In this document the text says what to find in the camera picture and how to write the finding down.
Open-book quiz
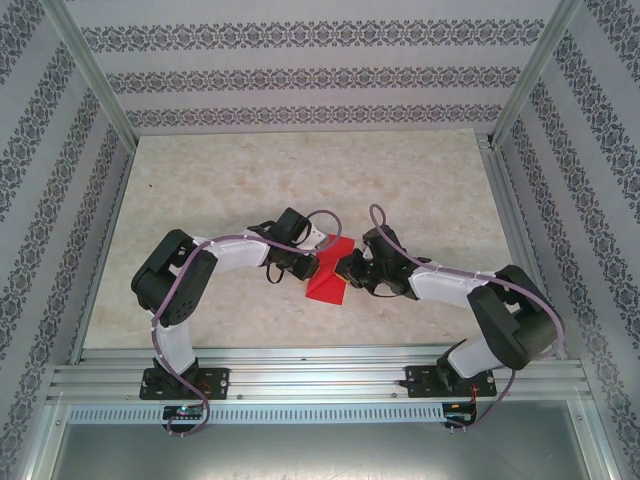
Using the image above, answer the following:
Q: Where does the grey metal sheet panel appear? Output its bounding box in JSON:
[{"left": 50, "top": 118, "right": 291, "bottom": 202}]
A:
[{"left": 39, "top": 402, "right": 616, "bottom": 480}]

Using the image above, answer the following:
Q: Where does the aluminium frame post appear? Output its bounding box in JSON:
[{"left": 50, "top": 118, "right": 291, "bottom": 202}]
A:
[
  {"left": 489, "top": 0, "right": 585, "bottom": 149},
  {"left": 44, "top": 0, "right": 139, "bottom": 146}
]

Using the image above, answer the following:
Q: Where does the aluminium side rail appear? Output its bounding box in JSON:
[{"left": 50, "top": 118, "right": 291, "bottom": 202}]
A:
[
  {"left": 67, "top": 142, "right": 139, "bottom": 366},
  {"left": 474, "top": 130, "right": 571, "bottom": 361}
]

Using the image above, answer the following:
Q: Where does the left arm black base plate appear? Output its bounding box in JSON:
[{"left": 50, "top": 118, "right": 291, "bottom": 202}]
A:
[{"left": 141, "top": 367, "right": 231, "bottom": 401}]

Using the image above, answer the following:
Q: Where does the aluminium mounting rail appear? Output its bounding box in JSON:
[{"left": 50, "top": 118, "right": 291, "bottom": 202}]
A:
[{"left": 47, "top": 347, "right": 594, "bottom": 401}]

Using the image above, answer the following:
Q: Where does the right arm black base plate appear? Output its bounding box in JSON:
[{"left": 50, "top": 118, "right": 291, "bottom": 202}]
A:
[{"left": 405, "top": 364, "right": 497, "bottom": 399}]

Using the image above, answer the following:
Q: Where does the slotted grey cable duct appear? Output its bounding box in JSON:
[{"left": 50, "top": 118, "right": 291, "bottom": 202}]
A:
[{"left": 67, "top": 403, "right": 446, "bottom": 425}]

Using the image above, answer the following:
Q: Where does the red cloth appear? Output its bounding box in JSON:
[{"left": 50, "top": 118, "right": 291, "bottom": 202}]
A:
[{"left": 305, "top": 234, "right": 356, "bottom": 305}]

